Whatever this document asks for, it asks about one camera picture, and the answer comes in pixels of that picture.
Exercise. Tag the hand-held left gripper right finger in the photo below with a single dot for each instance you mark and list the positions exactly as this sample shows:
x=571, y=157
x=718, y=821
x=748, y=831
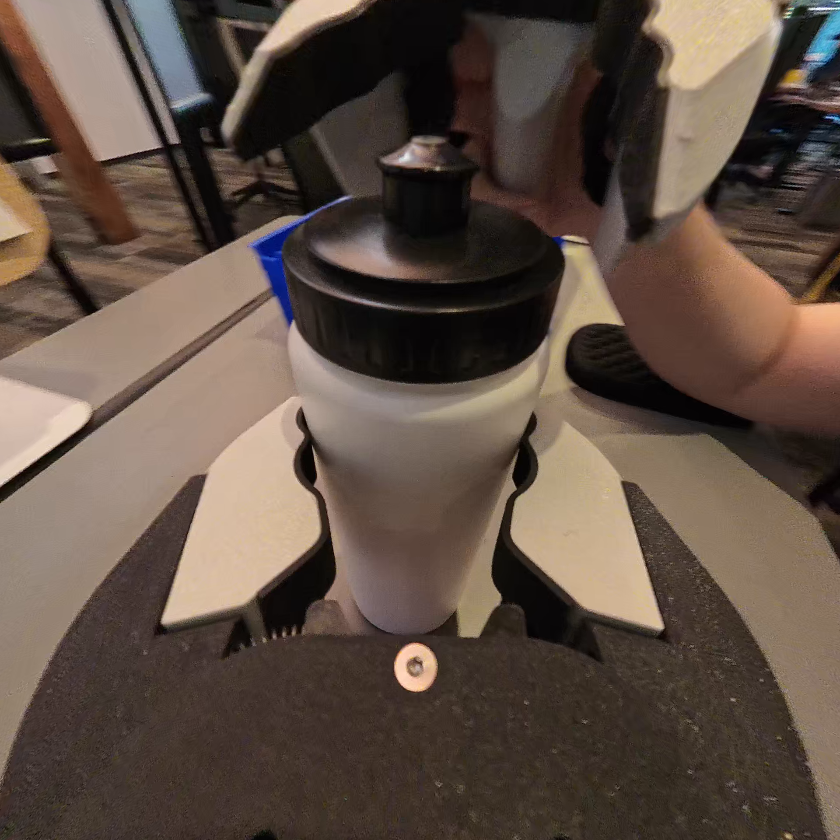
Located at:
x=577, y=531

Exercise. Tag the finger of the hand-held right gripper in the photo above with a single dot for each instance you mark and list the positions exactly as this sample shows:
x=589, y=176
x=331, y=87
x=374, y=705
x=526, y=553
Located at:
x=715, y=98
x=266, y=46

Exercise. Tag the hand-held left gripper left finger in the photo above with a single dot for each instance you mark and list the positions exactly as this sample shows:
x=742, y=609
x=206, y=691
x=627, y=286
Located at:
x=256, y=525

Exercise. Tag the white plastic bottle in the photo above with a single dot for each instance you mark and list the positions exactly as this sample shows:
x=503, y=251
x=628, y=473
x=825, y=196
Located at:
x=413, y=472

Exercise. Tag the blue plastic storage bin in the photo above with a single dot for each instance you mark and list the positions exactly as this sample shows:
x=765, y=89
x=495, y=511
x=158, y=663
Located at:
x=272, y=269

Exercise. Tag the black bottle lid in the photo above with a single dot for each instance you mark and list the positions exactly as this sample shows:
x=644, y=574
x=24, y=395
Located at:
x=420, y=308

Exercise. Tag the person's right forearm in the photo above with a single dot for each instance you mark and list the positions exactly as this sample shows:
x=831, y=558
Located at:
x=754, y=354

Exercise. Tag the black mesh office chair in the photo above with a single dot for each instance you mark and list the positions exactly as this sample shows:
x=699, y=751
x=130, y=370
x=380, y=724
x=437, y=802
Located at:
x=315, y=177

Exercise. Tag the wooden table leg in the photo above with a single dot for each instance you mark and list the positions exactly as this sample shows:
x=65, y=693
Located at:
x=72, y=144

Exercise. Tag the instruction sheet on stand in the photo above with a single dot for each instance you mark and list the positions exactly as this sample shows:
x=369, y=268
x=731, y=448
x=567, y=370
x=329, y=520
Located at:
x=33, y=420

